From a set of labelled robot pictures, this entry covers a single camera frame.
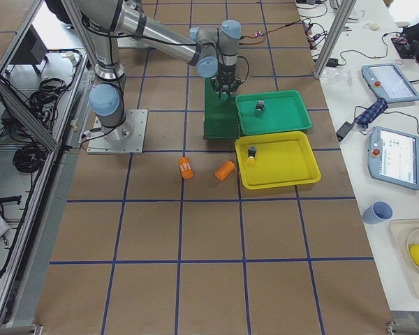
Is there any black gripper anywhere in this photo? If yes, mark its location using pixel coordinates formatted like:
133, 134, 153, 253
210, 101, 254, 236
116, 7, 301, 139
210, 70, 241, 97

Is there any green push button switch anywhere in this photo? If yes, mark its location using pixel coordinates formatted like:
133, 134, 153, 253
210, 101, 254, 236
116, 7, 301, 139
254, 100, 265, 114

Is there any yellow push button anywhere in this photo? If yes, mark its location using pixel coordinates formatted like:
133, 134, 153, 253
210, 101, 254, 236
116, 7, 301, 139
247, 146, 257, 165

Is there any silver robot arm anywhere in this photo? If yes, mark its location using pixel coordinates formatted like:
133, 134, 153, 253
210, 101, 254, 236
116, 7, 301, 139
50, 1, 243, 139

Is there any green conveyor belt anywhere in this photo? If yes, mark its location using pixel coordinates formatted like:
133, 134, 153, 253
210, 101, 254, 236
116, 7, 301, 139
203, 78, 240, 140

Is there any green plastic tray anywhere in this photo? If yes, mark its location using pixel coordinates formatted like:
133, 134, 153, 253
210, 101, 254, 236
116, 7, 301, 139
235, 90, 312, 135

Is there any plain orange cylinder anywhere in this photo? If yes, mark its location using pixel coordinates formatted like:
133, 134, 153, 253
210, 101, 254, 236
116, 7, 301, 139
214, 161, 235, 181

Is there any yellow plastic tray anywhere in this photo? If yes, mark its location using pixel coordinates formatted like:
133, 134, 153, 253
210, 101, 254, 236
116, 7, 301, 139
235, 131, 321, 190

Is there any orange cylinder with 4680 print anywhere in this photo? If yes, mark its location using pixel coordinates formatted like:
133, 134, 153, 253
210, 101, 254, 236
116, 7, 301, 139
178, 156, 193, 179

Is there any black power adapter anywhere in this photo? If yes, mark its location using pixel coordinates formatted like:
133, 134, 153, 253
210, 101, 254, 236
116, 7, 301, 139
336, 121, 354, 142

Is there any blue checkered folded umbrella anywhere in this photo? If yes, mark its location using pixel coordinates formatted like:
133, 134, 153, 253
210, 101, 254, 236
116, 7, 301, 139
355, 98, 388, 128

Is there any upper teach pendant tablet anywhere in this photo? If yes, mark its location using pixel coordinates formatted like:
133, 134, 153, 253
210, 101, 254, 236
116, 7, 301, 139
361, 64, 419, 104

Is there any teach pendant tablet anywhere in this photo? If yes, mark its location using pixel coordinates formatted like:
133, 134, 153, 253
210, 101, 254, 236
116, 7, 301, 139
361, 64, 419, 104
367, 127, 419, 191

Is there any lower teach pendant tablet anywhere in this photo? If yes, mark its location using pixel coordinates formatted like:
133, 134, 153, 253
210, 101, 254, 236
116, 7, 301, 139
367, 127, 419, 191

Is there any blue plastic cup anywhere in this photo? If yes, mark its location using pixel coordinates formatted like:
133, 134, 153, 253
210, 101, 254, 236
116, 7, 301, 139
362, 201, 393, 225

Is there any beige tray with bowl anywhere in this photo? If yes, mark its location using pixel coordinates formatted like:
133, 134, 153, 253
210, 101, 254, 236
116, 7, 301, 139
388, 218, 419, 299

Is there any red black power cable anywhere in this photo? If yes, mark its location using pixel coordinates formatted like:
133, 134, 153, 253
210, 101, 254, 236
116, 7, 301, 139
240, 20, 305, 46

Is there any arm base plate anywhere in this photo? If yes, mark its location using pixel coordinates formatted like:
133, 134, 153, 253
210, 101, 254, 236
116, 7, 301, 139
86, 109, 148, 154

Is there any aluminium frame post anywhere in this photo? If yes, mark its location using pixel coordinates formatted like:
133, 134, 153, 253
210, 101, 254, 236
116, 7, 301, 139
313, 0, 356, 79

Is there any black cable bundle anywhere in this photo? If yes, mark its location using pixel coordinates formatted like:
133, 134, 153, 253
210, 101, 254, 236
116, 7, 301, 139
13, 142, 47, 174

